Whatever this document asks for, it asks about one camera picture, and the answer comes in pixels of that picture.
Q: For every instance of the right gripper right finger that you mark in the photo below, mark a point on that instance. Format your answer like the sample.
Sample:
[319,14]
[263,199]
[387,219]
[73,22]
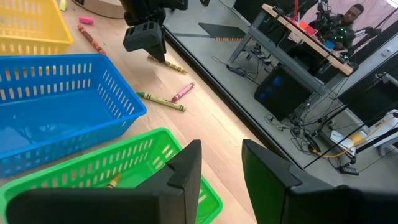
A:
[264,186]

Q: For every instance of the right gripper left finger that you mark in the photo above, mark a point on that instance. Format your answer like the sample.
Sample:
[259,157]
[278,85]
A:
[186,174]

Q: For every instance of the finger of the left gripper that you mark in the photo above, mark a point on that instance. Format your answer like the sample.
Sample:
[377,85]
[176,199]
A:
[159,54]

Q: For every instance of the red crayon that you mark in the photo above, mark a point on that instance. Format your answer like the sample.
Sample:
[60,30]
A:
[183,92]
[91,39]

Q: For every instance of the green plastic basket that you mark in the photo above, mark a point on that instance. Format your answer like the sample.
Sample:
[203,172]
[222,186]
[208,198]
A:
[133,174]

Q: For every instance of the small pink crayon piece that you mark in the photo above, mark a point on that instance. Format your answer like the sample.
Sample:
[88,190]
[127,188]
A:
[86,20]

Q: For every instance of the black power strip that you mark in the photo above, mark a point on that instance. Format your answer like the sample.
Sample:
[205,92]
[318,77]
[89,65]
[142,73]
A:
[236,71]

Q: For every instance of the small yellow crayon piece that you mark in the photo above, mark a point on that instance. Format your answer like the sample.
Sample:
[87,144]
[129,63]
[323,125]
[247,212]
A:
[62,5]

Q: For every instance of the black power adapter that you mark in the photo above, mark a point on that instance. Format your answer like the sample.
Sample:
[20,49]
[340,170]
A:
[348,170]

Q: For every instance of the black computer blue lights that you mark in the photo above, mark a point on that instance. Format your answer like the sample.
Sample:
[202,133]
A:
[280,99]

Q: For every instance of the white power box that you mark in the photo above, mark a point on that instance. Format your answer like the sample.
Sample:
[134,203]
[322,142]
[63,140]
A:
[339,137]

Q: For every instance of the blue plastic basket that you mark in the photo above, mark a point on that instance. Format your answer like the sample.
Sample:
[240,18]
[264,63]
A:
[62,109]

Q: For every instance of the yellow plastic basket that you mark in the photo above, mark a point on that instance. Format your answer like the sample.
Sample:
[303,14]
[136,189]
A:
[31,40]

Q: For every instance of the white machine housing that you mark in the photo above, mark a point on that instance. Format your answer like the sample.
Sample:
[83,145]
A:
[388,127]

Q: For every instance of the black panel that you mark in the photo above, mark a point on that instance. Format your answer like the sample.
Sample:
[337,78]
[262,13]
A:
[373,99]

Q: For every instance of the wooden workbench grey legs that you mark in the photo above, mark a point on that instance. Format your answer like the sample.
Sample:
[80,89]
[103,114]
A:
[340,65]

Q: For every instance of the person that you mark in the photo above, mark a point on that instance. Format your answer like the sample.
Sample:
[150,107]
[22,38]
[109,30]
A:
[353,14]

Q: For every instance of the pink backdrop cloth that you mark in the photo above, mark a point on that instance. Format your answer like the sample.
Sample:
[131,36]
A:
[379,18]

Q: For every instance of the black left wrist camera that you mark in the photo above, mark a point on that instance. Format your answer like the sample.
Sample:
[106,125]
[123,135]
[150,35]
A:
[140,37]

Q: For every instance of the red upright post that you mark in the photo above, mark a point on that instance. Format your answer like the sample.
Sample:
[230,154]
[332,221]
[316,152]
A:
[295,9]

